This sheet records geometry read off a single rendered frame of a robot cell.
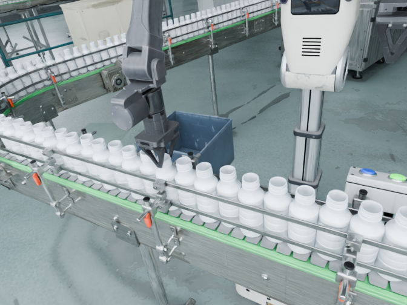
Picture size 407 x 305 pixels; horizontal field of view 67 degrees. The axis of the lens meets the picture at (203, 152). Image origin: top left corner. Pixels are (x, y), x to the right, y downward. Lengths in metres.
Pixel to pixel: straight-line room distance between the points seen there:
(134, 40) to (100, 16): 4.09
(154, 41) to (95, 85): 1.63
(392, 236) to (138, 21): 0.63
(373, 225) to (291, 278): 0.24
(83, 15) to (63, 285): 3.45
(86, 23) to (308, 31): 3.85
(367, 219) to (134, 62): 0.54
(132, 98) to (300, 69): 0.68
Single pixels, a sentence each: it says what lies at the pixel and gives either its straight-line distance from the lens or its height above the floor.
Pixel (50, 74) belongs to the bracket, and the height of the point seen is 1.08.
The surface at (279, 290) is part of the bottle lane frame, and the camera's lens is 0.85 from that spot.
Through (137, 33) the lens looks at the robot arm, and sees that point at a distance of 0.67.
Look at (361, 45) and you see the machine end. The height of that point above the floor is 0.43.
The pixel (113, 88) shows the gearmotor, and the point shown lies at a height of 0.88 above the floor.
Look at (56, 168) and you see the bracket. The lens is 1.12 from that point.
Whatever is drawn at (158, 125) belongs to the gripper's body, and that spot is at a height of 1.27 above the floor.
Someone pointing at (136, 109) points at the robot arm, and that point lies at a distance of 0.64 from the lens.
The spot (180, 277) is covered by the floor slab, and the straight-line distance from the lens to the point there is 1.95.
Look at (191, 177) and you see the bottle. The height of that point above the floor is 1.13.
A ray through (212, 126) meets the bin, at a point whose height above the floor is 0.90.
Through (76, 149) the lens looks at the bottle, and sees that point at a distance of 1.02.
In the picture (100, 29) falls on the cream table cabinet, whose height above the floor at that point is 0.84.
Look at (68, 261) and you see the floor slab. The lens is 2.30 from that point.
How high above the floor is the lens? 1.59
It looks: 33 degrees down
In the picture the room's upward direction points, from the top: 8 degrees counter-clockwise
